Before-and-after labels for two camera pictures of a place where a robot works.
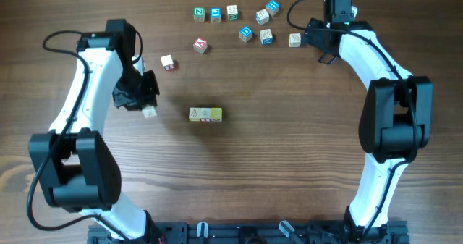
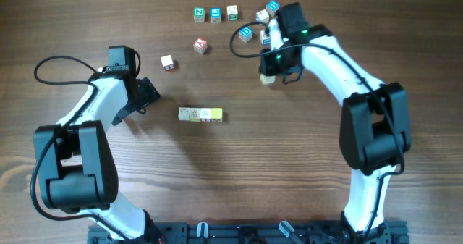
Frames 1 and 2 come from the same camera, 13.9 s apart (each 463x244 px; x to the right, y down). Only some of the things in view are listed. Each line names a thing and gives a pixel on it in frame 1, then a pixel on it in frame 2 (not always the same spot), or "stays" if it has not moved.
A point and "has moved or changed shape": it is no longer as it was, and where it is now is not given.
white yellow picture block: (294, 40) has moved or changed shape
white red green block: (205, 114) stays
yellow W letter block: (216, 114) stays
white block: (149, 111) → (184, 114)
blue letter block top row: (215, 14) stays
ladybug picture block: (194, 114) stays
